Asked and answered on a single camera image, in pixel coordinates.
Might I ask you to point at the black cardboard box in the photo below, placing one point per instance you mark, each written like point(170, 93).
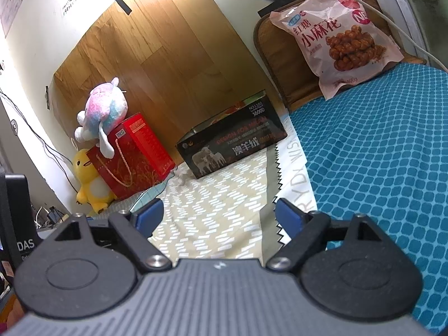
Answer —
point(238, 140)

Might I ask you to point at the yellow duck plush toy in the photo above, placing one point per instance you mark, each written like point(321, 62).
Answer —
point(89, 185)

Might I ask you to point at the wooden board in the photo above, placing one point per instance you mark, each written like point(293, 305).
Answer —
point(168, 70)

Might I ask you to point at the teal patterned blanket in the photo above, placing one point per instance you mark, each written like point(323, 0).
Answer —
point(378, 168)

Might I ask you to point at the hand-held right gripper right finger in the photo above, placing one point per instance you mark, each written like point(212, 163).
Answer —
point(288, 213)

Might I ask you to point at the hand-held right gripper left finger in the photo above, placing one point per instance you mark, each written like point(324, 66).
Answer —
point(150, 214)

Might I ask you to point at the pink snack bag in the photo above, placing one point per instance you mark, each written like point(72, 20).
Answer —
point(343, 38)

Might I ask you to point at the red gift bag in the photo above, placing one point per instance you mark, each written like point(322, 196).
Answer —
point(140, 154)

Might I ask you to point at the wall paper sheet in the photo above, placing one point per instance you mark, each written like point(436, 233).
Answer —
point(17, 0)

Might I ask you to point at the pastel plush toy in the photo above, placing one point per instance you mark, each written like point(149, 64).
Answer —
point(101, 108)

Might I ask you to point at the brown seat cushion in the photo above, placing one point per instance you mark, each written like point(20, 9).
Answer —
point(276, 59)

